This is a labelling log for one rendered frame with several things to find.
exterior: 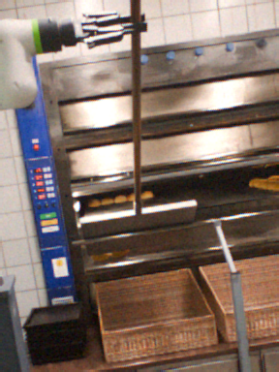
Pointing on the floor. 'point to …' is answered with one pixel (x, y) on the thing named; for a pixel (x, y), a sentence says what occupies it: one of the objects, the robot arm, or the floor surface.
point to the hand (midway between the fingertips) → (134, 23)
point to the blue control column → (34, 118)
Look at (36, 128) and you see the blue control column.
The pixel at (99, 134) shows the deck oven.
